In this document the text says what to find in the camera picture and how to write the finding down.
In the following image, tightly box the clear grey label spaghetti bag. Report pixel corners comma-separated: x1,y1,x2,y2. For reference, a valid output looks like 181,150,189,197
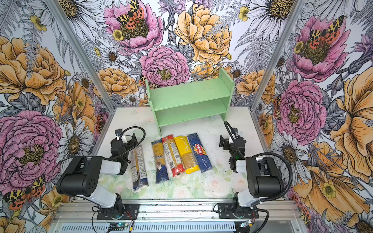
129,145,149,191

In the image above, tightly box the blue Barilla spaghetti box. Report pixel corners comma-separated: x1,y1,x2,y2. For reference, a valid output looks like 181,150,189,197
187,133,212,172

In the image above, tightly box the yellow blue spaghetti bag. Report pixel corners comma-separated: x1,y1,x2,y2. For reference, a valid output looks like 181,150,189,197
152,139,169,184

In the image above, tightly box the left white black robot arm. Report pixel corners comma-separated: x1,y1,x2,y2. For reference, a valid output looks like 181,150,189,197
56,134,138,219

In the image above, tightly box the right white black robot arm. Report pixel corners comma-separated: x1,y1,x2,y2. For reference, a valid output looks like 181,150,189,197
219,136,285,218

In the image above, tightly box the green wooden two-tier shelf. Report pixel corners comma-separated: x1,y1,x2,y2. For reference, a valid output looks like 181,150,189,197
146,69,236,136

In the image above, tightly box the yellow Pastatime spaghetti bag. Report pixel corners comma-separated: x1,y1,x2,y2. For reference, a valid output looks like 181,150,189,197
174,136,200,174

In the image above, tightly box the red white label spaghetti bag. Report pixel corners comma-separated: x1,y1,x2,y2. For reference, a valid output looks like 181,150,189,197
162,135,185,177

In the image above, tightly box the small green circuit board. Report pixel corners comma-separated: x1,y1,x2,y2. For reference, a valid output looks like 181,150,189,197
107,222,129,233

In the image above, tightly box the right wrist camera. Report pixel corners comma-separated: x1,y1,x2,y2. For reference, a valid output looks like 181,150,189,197
229,128,241,143

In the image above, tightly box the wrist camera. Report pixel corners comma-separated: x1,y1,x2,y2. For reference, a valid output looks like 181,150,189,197
115,129,123,137
229,128,241,143

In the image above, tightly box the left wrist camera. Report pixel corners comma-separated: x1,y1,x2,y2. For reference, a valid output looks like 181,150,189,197
115,129,123,137

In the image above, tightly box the right black corrugated cable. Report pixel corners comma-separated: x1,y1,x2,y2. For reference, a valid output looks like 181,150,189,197
223,120,293,233

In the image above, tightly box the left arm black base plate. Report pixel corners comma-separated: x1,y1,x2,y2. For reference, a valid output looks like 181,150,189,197
96,204,140,220

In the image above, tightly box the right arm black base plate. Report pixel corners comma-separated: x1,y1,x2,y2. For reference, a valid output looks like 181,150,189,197
213,203,259,219

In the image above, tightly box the aluminium front rail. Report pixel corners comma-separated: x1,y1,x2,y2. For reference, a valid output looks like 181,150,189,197
49,199,307,233

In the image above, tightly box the left aluminium corner post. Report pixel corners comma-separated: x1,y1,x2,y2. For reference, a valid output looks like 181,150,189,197
46,1,116,113

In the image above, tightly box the aluminium corner post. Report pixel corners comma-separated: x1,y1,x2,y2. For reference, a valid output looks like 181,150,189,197
46,1,116,113
250,0,306,111

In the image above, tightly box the right aluminium corner post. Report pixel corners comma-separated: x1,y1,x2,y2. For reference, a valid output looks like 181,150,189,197
250,0,306,111

